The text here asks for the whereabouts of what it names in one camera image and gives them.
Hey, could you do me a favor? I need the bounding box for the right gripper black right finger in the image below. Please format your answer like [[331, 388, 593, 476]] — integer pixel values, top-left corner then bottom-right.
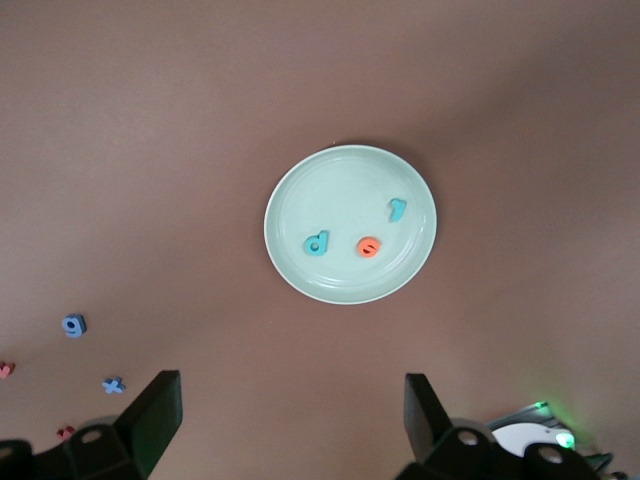
[[394, 373, 601, 480]]

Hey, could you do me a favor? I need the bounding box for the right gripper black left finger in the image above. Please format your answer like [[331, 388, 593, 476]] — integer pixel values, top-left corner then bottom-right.
[[0, 370, 183, 480]]

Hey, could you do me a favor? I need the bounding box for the orange foam letter e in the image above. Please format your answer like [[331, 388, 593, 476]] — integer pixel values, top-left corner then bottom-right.
[[356, 235, 383, 260]]

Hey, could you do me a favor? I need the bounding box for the teal foam letter p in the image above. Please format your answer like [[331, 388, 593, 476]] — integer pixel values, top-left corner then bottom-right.
[[303, 229, 330, 258]]

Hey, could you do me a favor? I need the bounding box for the blue foam letter g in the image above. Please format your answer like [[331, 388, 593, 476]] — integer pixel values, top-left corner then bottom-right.
[[61, 313, 88, 339]]

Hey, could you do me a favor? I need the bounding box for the pale green plate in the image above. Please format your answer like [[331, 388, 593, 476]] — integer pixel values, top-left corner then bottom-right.
[[263, 144, 438, 305]]

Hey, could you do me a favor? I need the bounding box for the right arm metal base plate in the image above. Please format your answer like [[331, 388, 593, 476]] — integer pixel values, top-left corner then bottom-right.
[[487, 398, 556, 429]]

